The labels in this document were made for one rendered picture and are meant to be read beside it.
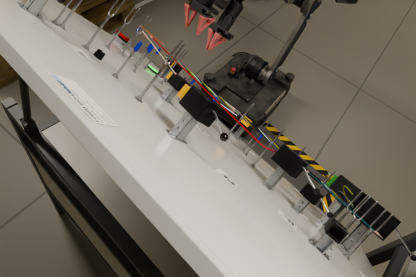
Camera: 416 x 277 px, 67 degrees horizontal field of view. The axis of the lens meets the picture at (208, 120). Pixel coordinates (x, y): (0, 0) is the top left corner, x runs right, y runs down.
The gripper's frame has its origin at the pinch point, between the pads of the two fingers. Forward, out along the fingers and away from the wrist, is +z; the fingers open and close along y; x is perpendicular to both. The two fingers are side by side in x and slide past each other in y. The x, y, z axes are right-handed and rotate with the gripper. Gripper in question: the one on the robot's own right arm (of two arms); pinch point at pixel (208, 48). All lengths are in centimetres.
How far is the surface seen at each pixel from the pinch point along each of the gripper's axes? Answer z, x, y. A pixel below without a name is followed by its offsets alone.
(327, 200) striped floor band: 47, 131, 68
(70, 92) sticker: 6, -82, 40
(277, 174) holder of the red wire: 12, -29, 56
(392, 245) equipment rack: 16, 13, 91
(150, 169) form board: 7, -79, 53
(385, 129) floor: -16, 210, 64
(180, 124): 7, -62, 43
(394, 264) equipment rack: 18, 3, 93
